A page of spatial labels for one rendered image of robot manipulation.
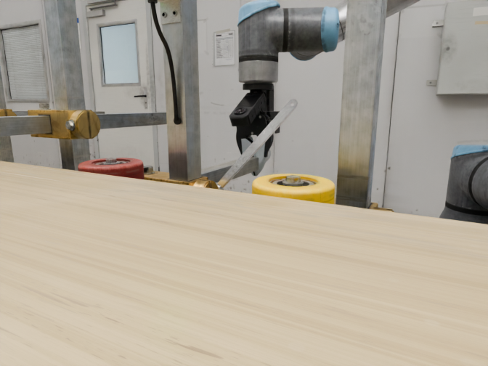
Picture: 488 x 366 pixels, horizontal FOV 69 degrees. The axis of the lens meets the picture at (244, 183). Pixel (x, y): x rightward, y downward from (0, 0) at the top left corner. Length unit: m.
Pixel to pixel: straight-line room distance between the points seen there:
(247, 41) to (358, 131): 0.46
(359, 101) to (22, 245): 0.33
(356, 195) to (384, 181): 2.78
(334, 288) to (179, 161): 0.39
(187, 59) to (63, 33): 0.26
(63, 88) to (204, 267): 0.55
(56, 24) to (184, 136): 0.31
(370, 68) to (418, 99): 2.72
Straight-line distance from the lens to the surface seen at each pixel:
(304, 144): 3.27
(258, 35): 0.81
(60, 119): 0.70
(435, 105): 3.13
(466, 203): 1.15
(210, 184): 0.52
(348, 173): 0.42
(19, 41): 5.74
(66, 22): 0.71
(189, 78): 0.52
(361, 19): 0.42
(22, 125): 0.70
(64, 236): 0.25
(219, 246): 0.21
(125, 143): 4.36
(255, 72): 0.80
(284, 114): 0.54
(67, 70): 0.70
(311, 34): 0.82
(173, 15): 0.52
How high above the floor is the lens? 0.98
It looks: 13 degrees down
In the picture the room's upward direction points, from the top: straight up
